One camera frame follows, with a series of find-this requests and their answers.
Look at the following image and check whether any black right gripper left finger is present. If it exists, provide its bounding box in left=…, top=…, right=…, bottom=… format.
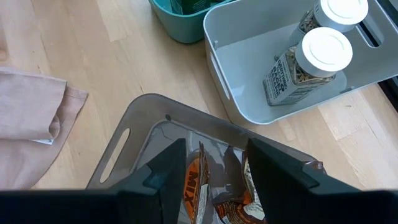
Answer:
left=0, top=138, right=187, bottom=224

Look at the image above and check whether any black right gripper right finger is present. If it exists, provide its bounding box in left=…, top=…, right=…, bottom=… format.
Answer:
left=247, top=138, right=398, bottom=224

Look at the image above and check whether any orange brown mix packet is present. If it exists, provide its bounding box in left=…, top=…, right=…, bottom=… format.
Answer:
left=213, top=146, right=326, bottom=224
left=182, top=141, right=212, bottom=224

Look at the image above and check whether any beige cloth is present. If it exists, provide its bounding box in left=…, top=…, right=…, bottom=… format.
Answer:
left=0, top=27, right=90, bottom=191

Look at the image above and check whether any white-lid spice jar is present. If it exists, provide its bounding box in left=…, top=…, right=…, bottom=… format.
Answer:
left=262, top=27, right=354, bottom=106
left=298, top=0, right=369, bottom=35

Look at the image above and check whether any green spice tin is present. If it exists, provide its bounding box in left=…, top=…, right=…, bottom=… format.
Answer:
left=170, top=0, right=212, bottom=15

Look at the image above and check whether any smoky translucent plastic bin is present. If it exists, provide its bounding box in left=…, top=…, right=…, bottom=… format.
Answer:
left=86, top=93, right=327, bottom=224

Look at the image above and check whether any light grey plastic bin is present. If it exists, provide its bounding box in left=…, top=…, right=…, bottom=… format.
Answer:
left=203, top=0, right=398, bottom=125

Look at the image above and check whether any teal plastic bin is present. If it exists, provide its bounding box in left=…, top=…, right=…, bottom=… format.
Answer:
left=148, top=0, right=237, bottom=44

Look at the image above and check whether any black aluminium table frame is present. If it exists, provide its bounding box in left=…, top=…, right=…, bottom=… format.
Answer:
left=374, top=0, right=398, bottom=113

